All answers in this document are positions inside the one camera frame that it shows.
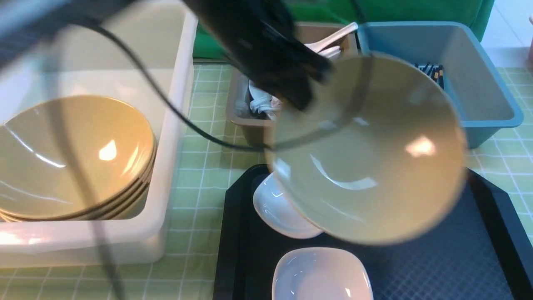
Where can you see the white spoon far left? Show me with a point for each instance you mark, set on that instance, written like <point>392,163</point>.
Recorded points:
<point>262,102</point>

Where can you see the blue plastic chopstick bin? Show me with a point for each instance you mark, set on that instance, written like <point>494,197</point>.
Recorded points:
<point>484,102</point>

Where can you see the large white plastic tub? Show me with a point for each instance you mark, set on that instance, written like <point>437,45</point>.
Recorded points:
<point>162,34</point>

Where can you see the top stacked tan bowl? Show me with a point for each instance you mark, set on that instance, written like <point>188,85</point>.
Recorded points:
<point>79,118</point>

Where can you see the bottom stacked tan bowl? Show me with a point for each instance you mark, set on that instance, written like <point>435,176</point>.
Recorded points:
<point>133,204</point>

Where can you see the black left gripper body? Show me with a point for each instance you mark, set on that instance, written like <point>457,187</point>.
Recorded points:
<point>259,36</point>

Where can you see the tan noodle bowl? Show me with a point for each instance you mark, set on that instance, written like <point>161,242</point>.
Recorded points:
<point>377,158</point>

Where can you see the stacked tan bowl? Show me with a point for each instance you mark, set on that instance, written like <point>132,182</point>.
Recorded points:
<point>133,204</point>
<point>79,118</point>
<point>37,182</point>
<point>139,192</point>

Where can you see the white square dish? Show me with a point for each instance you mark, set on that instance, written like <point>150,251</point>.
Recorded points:
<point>320,273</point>
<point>273,207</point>

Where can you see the black serving tray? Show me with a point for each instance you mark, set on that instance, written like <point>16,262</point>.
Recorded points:
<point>479,252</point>

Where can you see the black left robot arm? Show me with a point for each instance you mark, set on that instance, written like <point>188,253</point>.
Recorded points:
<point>24,23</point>

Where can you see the green backdrop cloth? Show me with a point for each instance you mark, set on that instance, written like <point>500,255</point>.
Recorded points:
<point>472,13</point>

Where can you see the white spoon leaning top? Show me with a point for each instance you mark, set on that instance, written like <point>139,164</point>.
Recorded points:
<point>322,44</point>

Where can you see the brown plastic spoon bin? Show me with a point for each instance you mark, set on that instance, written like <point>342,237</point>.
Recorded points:
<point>253,125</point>

